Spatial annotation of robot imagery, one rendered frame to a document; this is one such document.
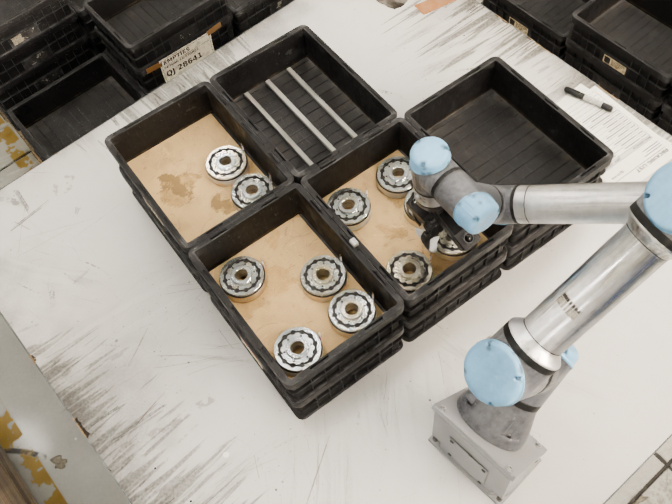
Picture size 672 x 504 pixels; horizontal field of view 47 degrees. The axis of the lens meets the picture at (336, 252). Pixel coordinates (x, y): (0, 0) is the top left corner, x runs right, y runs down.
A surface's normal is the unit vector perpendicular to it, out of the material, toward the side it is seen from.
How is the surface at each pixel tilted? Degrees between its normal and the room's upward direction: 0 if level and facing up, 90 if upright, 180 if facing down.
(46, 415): 0
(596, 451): 0
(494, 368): 50
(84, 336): 0
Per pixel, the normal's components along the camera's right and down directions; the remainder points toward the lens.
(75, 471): -0.07, -0.50
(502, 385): -0.68, 0.08
